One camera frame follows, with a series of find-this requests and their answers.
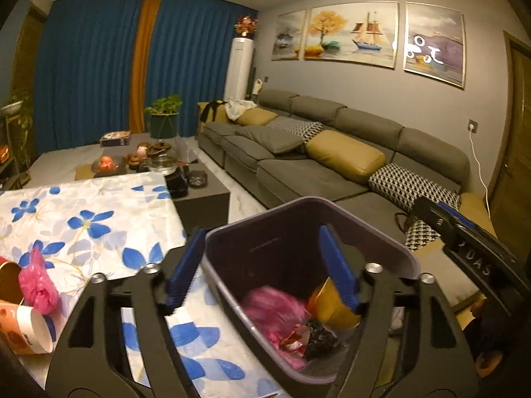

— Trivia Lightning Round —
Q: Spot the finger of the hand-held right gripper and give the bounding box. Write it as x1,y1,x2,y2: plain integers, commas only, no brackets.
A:
437,201,476,230
409,196,463,243

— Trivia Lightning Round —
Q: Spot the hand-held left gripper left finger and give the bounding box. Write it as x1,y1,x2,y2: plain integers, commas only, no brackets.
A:
45,227,208,398

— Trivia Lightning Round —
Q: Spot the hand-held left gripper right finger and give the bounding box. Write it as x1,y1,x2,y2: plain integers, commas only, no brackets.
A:
319,224,482,398

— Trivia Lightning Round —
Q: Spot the yellow paper cup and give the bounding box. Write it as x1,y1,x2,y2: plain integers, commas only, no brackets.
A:
308,277,361,331

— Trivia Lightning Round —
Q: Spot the dark grey plastic bin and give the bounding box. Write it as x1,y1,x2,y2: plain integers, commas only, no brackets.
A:
201,197,421,384

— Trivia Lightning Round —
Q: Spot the black crinkly wrapper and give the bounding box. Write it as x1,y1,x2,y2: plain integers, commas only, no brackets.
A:
306,319,347,359

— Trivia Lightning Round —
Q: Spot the pink plastic bag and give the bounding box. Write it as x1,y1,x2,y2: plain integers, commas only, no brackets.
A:
243,286,310,343
19,248,61,315

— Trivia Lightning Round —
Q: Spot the red orange plastic bag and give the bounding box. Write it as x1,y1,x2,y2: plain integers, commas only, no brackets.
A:
278,325,311,359

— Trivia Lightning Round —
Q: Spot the orange printed paper cup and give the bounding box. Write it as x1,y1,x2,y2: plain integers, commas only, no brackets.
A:
0,302,55,356

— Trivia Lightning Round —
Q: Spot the brown paper cup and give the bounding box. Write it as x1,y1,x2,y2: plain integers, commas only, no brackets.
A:
0,256,23,305

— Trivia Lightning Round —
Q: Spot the person's right hand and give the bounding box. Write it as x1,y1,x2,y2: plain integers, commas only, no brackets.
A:
470,298,504,378

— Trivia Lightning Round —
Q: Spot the houndstooth pillow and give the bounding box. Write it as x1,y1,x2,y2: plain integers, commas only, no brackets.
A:
404,216,442,251

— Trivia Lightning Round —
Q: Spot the large yellow sofa cushion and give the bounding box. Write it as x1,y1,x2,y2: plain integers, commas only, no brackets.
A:
456,193,498,237

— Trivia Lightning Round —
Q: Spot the black white patterned pillow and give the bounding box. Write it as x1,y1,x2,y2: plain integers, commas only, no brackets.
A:
368,163,461,212
265,116,324,142

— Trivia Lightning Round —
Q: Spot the grey pillow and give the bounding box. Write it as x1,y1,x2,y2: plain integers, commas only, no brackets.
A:
411,244,482,311
236,125,305,154

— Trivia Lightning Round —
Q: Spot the dark grey coffee table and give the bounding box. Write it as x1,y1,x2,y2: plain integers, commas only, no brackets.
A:
75,133,231,241

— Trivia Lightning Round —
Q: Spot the blue floral tablecloth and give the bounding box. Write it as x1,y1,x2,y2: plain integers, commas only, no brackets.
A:
0,172,291,398

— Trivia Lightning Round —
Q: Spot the brown wooden door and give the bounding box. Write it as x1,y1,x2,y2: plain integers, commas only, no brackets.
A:
487,29,531,233

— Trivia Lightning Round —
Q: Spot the glass kettle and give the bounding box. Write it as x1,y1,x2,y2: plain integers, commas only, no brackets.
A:
146,151,180,175

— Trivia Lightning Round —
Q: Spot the yellow leather cushion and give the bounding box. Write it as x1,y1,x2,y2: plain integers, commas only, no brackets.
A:
305,130,386,183

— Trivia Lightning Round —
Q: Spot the grey sectional sofa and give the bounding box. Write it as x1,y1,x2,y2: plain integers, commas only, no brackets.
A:
196,88,498,320

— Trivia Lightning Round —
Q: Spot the flat printed box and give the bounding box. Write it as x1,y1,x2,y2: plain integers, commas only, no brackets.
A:
100,130,132,147

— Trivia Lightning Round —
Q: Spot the potted plant dark green pot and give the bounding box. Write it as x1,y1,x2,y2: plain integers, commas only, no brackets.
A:
144,95,183,138

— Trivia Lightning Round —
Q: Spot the black garment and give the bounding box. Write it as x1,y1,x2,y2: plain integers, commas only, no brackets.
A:
199,100,227,123

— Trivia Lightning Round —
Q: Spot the small yellow cushion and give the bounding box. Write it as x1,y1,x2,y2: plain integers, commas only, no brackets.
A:
236,108,278,127

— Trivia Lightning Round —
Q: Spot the white cloth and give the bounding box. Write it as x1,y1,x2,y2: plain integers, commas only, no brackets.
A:
226,99,258,121

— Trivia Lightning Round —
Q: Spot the framed purple sky painting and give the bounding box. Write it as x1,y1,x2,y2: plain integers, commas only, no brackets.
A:
403,2,466,90

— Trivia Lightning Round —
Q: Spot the dark television stand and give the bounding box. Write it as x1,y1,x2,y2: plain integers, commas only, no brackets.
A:
0,166,21,193

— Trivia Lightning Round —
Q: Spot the blue curtain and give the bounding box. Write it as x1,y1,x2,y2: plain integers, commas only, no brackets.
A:
143,0,260,137
35,0,146,156

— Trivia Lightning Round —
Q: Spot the framed sailboat painting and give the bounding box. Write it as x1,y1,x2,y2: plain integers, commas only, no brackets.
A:
304,1,400,69

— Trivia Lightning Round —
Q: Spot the white standing air conditioner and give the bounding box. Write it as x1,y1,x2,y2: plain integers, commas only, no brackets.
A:
224,37,255,102

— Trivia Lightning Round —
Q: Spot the orange curtain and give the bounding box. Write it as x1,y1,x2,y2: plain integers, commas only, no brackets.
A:
128,0,164,133

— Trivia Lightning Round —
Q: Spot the small framed landscape painting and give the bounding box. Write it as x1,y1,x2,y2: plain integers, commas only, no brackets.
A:
271,9,308,62

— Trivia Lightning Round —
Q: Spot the red gold flower ornament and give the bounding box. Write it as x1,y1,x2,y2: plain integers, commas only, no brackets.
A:
234,14,259,40

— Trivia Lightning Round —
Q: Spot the white power cable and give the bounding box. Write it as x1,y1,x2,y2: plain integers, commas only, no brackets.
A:
471,130,492,225

